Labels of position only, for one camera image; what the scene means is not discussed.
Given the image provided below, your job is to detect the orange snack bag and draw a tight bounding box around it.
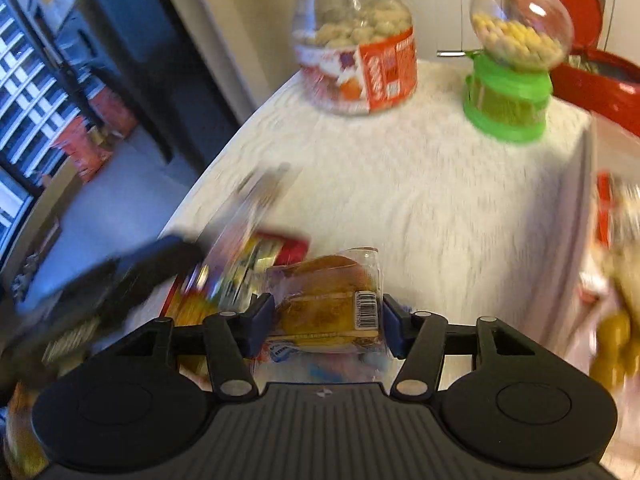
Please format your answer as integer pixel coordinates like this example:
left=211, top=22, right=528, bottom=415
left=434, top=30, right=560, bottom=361
left=52, top=87, right=138, bottom=183

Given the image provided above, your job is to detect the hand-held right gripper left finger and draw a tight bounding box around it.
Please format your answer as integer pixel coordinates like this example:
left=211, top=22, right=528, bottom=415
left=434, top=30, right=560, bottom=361
left=117, top=292, right=276, bottom=401

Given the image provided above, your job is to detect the gold panda snack packet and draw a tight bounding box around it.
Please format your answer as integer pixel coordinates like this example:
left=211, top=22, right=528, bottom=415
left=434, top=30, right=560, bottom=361
left=595, top=172, right=640, bottom=311

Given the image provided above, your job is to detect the green gumball machine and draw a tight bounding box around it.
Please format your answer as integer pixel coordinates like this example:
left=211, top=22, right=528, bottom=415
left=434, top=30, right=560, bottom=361
left=462, top=0, right=575, bottom=147

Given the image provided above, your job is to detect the dark grey snack packet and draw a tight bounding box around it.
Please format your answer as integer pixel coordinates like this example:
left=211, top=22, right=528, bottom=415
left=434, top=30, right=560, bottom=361
left=200, top=162, right=301, bottom=311

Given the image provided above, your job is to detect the red spicy snack packet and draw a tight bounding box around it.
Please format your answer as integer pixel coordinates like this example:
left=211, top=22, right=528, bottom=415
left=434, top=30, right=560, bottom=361
left=165, top=230, right=311, bottom=331

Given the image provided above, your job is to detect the brown pastry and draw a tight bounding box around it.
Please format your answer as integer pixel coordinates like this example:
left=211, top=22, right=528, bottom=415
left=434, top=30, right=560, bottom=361
left=257, top=246, right=396, bottom=366

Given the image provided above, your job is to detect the large round rice cracker packet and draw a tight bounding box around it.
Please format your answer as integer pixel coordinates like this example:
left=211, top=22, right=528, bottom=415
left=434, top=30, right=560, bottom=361
left=0, top=382, right=48, bottom=478

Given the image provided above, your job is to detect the pink cardboard box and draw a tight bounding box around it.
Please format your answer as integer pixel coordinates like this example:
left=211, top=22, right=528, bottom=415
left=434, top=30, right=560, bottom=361
left=542, top=107, right=640, bottom=466

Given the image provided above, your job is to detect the red tin box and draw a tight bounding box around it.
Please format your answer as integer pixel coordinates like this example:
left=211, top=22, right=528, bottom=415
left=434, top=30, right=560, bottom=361
left=550, top=47, right=640, bottom=138

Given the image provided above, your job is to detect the green plum candy packet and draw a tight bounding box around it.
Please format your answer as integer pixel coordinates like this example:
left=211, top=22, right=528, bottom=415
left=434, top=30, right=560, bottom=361
left=580, top=270, right=640, bottom=403

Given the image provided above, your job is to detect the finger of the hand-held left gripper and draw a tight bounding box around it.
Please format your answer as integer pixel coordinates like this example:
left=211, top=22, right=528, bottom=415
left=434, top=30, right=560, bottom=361
left=115, top=234, right=211, bottom=307

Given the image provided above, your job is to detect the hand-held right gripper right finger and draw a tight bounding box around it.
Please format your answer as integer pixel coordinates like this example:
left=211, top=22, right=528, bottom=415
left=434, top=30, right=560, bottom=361
left=381, top=294, right=531, bottom=401

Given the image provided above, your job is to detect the red round tin lid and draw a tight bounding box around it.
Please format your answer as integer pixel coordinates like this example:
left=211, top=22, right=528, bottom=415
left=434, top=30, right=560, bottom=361
left=515, top=0, right=604, bottom=53

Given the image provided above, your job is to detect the clear snack jar gold lid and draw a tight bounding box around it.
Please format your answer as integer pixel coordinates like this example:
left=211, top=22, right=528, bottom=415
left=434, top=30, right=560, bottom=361
left=289, top=0, right=419, bottom=118

